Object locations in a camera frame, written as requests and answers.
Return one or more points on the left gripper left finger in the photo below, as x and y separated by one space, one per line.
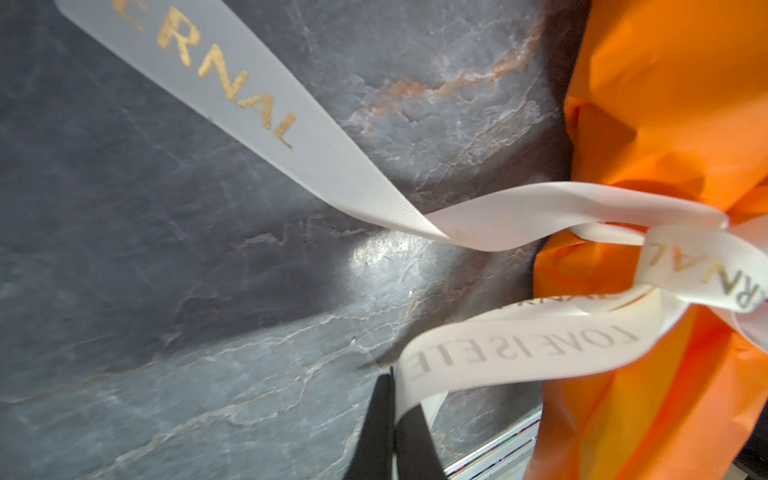
373 457

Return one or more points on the aluminium front rail frame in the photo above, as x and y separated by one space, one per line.
504 457

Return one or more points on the white ribbon gold lettering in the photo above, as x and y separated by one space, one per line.
192 276

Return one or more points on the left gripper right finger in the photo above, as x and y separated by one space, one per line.
416 457

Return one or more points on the orange wrapping paper sheet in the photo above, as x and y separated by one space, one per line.
667 98

